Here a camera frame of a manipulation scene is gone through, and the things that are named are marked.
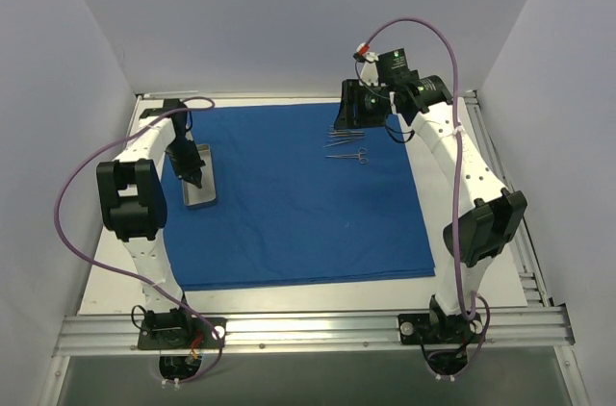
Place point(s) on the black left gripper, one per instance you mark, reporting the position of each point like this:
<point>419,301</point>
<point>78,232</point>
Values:
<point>188,166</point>

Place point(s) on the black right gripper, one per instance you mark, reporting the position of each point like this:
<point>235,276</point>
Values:
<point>349,104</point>

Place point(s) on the steel straight long tweezers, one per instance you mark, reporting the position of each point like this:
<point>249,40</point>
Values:
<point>341,142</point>

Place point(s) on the steel ring-handled forceps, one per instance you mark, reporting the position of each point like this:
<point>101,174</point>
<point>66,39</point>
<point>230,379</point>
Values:
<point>360,155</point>

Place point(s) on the blue surgical cloth wrap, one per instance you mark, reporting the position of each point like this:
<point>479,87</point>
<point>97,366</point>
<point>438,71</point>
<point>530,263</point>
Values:
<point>287,215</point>

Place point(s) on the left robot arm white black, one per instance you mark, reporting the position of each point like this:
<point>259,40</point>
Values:
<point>134,207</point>

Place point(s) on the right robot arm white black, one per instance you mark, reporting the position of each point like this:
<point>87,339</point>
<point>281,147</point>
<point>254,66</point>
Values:
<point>485,214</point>

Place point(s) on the stainless steel tray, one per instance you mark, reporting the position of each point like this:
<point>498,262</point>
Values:
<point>206,195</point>

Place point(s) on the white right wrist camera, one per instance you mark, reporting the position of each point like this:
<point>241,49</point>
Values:
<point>366,64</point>

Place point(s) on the aluminium back frame rail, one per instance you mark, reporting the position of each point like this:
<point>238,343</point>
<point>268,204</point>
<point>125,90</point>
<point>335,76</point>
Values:
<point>236,95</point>

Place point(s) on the aluminium frame rail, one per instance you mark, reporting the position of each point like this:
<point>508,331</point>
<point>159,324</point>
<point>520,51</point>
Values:
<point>520,248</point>
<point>236,95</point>
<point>115,335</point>

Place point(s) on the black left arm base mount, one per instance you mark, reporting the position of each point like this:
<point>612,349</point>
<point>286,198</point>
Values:
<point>175,331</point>

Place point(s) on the aluminium front frame rail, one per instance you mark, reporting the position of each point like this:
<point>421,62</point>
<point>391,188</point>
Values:
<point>115,335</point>

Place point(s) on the aluminium right frame rail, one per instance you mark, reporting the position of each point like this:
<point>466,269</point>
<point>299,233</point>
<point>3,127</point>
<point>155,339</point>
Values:
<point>520,248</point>

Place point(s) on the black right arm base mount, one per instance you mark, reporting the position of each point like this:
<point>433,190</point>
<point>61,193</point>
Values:
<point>417,328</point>

